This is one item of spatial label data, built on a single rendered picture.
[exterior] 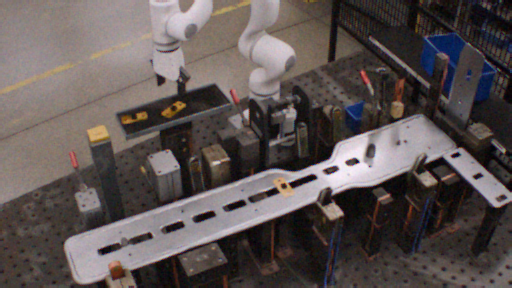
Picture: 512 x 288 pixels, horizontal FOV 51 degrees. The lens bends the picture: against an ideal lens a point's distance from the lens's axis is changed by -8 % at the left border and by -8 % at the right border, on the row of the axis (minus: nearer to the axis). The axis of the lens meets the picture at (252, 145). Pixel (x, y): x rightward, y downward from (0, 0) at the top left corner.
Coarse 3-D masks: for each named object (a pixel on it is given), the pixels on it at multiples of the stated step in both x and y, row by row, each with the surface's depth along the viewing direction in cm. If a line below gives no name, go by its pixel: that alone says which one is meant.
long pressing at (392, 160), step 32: (384, 128) 206; (416, 128) 206; (384, 160) 193; (224, 192) 183; (256, 192) 183; (128, 224) 172; (160, 224) 172; (192, 224) 172; (224, 224) 172; (256, 224) 173; (96, 256) 162; (128, 256) 163; (160, 256) 163
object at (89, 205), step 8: (80, 192) 174; (88, 192) 174; (80, 200) 171; (88, 200) 171; (96, 200) 171; (80, 208) 168; (88, 208) 169; (96, 208) 169; (88, 216) 170; (96, 216) 171; (88, 224) 172; (96, 224) 173; (104, 224) 175; (104, 248) 183
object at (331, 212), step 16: (320, 208) 172; (336, 208) 171; (320, 224) 175; (336, 224) 171; (320, 240) 179; (336, 240) 177; (320, 256) 183; (336, 256) 181; (304, 272) 195; (320, 272) 186
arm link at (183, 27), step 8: (200, 0) 160; (208, 0) 162; (192, 8) 159; (200, 8) 160; (208, 8) 162; (176, 16) 160; (184, 16) 158; (192, 16) 159; (200, 16) 160; (208, 16) 163; (168, 24) 160; (176, 24) 158; (184, 24) 158; (192, 24) 159; (200, 24) 162; (168, 32) 161; (176, 32) 159; (184, 32) 159; (192, 32) 161; (184, 40) 161
